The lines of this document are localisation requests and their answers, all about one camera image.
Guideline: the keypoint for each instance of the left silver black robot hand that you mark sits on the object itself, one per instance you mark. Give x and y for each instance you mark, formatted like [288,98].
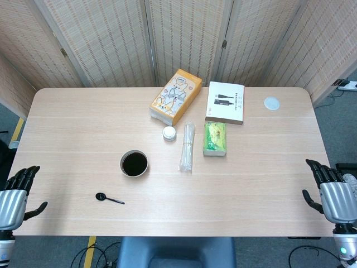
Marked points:
[12,203]

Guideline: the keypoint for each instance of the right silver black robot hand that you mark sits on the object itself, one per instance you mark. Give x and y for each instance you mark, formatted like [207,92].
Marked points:
[338,199]

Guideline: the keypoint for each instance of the small black spoon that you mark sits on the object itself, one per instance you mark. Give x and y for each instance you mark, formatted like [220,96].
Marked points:
[100,196]

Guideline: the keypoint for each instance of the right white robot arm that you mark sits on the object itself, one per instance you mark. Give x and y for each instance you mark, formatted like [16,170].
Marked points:
[346,243]

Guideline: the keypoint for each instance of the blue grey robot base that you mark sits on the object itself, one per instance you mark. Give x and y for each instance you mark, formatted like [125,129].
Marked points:
[175,251]

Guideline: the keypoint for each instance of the black desk control panel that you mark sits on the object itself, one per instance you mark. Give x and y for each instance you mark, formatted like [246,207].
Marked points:
[304,238]

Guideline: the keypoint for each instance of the bamboo folding screen panel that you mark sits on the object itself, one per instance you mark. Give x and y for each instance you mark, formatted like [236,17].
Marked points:
[106,42]
[11,89]
[326,42]
[33,42]
[187,36]
[259,42]

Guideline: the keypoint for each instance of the white power strip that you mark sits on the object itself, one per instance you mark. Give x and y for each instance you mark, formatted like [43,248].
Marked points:
[350,85]

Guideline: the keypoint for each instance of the grey round desk grommet cap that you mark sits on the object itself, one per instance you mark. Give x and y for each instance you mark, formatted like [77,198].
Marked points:
[272,103]

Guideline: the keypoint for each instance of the green tissue pack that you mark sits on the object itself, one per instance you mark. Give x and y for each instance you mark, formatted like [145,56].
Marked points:
[214,138]

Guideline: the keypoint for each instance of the clear wrapped straw bundle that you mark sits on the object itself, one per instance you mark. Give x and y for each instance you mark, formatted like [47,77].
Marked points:
[187,148]

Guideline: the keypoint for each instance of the small white round jar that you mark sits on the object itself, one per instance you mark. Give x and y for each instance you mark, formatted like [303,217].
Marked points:
[169,132]

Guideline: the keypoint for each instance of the orange corgi print tissue pack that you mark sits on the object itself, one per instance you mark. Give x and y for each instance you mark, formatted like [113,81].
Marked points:
[174,96]

